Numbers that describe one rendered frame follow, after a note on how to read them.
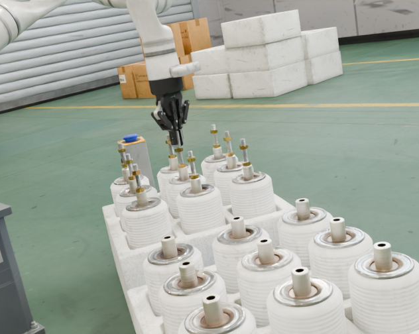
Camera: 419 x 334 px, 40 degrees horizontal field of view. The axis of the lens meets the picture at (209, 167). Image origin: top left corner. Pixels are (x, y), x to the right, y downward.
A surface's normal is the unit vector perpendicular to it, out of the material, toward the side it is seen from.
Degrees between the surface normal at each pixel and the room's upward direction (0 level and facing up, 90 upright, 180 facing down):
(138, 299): 0
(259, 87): 90
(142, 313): 0
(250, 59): 90
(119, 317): 0
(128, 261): 90
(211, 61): 90
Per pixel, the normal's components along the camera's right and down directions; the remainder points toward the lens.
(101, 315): -0.18, -0.95
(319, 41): 0.69, 0.07
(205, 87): -0.72, 0.29
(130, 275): 0.26, 0.20
